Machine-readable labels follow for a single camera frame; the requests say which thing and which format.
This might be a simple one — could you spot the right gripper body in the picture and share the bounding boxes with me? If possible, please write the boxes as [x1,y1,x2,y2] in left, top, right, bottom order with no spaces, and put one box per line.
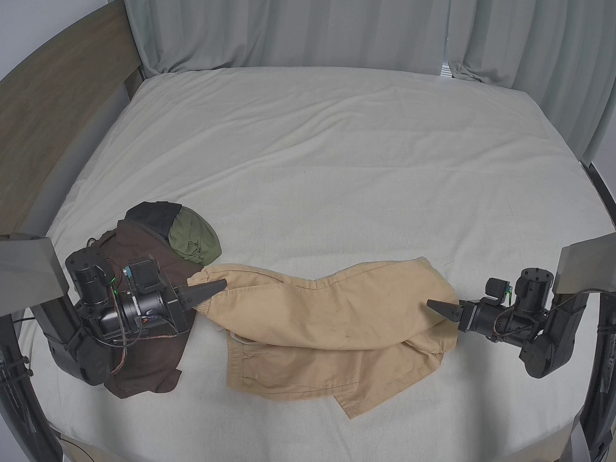
[457,300,514,340]

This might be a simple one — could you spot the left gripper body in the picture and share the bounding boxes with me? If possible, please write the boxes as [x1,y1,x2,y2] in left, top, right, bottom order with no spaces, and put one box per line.
[115,284,190,341]

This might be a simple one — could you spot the tan shorts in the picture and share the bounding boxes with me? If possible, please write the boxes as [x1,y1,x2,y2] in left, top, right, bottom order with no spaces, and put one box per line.
[185,255,460,420]

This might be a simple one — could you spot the bed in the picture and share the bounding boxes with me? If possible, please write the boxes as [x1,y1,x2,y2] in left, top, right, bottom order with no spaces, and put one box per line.
[0,0,616,462]

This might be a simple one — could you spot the brown garment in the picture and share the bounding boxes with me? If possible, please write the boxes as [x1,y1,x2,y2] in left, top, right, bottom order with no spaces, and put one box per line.
[79,219,203,398]

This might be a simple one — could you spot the green garment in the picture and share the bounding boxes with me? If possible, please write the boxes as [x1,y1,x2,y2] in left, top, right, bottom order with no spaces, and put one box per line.
[168,208,222,264]

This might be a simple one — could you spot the black garment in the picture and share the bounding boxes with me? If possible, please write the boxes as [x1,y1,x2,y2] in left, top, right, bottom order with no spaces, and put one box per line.
[125,201,184,249]

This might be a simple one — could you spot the pale green curtain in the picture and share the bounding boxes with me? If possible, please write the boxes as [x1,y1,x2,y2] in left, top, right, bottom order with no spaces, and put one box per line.
[118,0,453,80]
[445,0,616,162]

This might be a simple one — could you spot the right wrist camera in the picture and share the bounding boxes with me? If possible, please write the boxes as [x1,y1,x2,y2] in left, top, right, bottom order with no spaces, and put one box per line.
[485,278,510,304]

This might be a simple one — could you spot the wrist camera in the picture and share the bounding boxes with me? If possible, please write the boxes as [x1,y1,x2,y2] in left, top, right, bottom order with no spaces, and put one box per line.
[126,257,160,293]
[485,278,510,304]

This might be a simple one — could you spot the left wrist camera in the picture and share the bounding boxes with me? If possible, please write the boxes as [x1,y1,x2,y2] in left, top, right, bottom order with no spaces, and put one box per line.
[126,257,160,293]

